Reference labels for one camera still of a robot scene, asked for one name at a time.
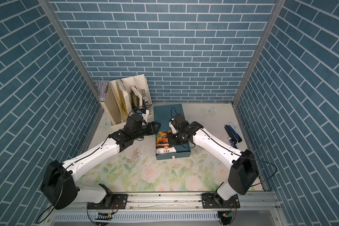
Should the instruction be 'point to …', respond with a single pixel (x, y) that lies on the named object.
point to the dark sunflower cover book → (136, 99)
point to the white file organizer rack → (111, 108)
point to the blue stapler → (236, 135)
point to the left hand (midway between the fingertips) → (162, 126)
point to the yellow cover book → (124, 101)
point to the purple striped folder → (102, 87)
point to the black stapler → (230, 133)
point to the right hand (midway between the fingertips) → (169, 142)
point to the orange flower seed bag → (162, 143)
